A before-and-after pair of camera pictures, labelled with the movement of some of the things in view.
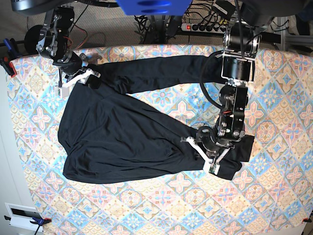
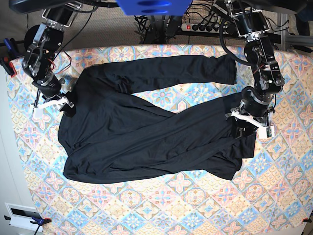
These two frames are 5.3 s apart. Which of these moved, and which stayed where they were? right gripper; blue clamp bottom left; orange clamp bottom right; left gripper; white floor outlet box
Moved: left gripper; right gripper
Stayed: orange clamp bottom right; blue clamp bottom left; white floor outlet box
